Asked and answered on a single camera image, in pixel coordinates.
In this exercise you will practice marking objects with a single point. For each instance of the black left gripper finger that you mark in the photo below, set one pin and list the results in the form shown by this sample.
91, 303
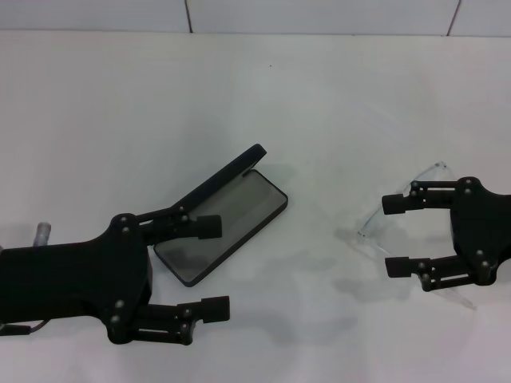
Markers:
215, 310
209, 227

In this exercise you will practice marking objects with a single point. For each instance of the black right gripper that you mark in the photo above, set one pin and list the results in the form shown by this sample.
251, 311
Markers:
483, 227

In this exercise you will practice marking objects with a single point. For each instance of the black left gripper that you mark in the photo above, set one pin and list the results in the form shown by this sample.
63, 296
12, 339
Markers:
72, 275

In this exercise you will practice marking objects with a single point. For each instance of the clear white glasses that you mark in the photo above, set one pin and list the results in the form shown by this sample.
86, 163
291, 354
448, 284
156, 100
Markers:
362, 235

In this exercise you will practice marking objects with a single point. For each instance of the black glasses case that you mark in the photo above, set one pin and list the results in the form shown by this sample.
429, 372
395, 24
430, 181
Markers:
239, 207

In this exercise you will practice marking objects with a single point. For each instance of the left gripper metal connector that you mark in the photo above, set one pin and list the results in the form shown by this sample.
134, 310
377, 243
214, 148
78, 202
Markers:
44, 233

